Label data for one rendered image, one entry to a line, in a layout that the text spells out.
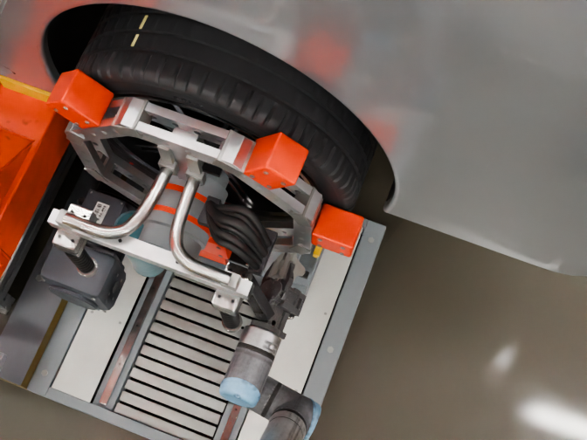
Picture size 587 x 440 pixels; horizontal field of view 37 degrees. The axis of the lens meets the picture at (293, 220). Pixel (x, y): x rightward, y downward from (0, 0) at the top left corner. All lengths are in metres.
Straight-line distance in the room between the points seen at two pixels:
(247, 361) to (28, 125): 0.78
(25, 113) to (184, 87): 0.69
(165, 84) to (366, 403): 1.32
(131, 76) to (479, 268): 1.44
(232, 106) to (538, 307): 1.45
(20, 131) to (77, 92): 0.51
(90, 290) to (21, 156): 0.40
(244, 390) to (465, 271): 1.02
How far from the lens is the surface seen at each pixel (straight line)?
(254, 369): 1.95
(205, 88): 1.60
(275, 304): 1.99
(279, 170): 1.56
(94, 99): 1.72
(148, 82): 1.65
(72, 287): 2.33
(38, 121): 2.20
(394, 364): 2.64
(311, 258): 2.55
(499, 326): 2.72
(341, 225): 1.80
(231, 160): 1.60
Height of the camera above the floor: 2.59
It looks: 71 degrees down
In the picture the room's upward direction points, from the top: straight up
